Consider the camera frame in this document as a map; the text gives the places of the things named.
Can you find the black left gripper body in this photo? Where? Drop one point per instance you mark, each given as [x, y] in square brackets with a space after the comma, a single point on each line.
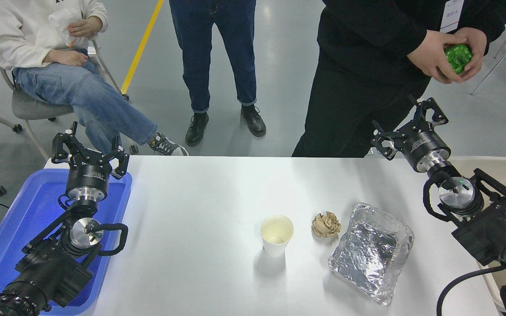
[87, 175]

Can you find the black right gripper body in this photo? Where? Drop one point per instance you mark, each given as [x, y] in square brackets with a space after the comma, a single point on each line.
[426, 145]

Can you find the green bell pepper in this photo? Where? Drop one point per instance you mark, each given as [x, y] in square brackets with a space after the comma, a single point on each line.
[458, 56]

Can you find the white bag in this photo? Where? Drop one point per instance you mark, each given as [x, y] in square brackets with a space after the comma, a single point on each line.
[62, 22]

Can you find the white paper cup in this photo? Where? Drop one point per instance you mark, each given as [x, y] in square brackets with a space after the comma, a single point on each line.
[275, 245]

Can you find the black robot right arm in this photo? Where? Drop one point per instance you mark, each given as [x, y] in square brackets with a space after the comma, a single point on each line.
[494, 228]

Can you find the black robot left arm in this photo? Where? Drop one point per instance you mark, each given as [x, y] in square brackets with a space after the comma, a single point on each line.
[46, 272]

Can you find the standing person's right hand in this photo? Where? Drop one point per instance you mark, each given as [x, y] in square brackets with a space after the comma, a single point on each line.
[428, 55]

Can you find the seated person's right hand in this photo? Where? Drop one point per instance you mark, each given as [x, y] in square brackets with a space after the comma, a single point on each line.
[68, 58]

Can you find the standing person's left hand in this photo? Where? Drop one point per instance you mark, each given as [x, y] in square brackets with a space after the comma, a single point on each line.
[478, 46]

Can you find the seated person's left hand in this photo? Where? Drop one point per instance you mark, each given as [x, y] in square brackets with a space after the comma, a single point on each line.
[85, 27]

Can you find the grey wheeled chair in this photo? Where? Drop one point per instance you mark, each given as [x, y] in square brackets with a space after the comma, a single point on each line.
[33, 109]

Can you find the seated person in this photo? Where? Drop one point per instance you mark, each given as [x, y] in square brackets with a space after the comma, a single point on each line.
[73, 92]

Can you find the standing person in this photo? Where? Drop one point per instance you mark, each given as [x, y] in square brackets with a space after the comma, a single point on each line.
[218, 52]
[358, 79]

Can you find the blue plastic tray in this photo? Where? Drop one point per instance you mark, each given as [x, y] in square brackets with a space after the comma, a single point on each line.
[11, 228]

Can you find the crumpled tan paper ball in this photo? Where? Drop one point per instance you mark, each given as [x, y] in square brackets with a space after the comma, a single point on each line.
[325, 224]

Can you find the white name badge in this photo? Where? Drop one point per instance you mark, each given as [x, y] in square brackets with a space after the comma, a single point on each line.
[451, 15]

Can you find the silver foil tray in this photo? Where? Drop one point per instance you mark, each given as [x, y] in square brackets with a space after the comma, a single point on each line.
[367, 254]

